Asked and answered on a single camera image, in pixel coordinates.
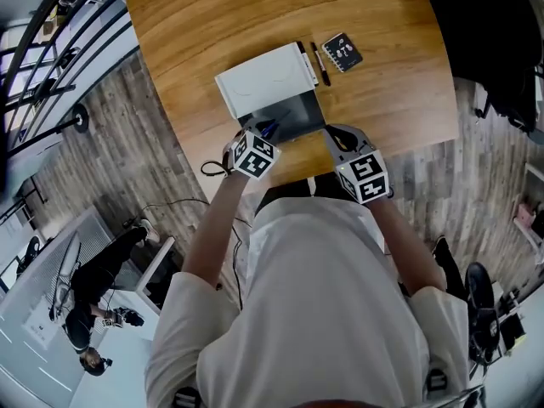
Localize person's right forearm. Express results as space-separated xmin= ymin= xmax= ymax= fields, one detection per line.
xmin=366 ymin=193 xmax=448 ymax=298

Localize black marker pen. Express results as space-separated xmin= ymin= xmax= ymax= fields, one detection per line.
xmin=309 ymin=41 xmax=332 ymax=88

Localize black round stand base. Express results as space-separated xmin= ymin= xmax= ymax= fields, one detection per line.
xmin=71 ymin=103 xmax=90 ymax=134

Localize small black spiral notebook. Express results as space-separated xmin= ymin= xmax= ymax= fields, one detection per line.
xmin=320 ymin=31 xmax=365 ymax=74

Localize black shoulder strap buckle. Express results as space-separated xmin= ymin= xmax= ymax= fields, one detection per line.
xmin=423 ymin=366 xmax=449 ymax=404
xmin=173 ymin=385 xmax=201 ymax=408

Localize black floor cable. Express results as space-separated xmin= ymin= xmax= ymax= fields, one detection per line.
xmin=142 ymin=197 xmax=246 ymax=312

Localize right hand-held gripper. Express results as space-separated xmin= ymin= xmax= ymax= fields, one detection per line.
xmin=324 ymin=123 xmax=391 ymax=206

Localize black wrist strap loop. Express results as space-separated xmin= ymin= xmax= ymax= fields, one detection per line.
xmin=200 ymin=150 xmax=235 ymax=179

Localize large black covered furniture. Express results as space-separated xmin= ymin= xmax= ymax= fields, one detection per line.
xmin=418 ymin=0 xmax=544 ymax=146

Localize white partition desk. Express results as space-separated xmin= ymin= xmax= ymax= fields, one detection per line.
xmin=0 ymin=205 xmax=178 ymax=408

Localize person's black trousers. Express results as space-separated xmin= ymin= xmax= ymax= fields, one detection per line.
xmin=253 ymin=172 xmax=354 ymax=218

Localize black marker with white label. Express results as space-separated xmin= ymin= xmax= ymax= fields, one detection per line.
xmin=296 ymin=40 xmax=320 ymax=88

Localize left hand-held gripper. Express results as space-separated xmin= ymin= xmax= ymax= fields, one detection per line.
xmin=227 ymin=116 xmax=282 ymax=182

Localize white container with lid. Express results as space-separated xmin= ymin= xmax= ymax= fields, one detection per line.
xmin=213 ymin=41 xmax=327 ymax=144

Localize person's white shirt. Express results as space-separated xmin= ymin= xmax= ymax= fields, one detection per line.
xmin=144 ymin=195 xmax=471 ymax=408

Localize black metal railing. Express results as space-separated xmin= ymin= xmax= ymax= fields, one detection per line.
xmin=0 ymin=0 xmax=141 ymax=152

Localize person's left forearm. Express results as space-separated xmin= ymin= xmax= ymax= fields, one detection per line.
xmin=182 ymin=169 xmax=252 ymax=289

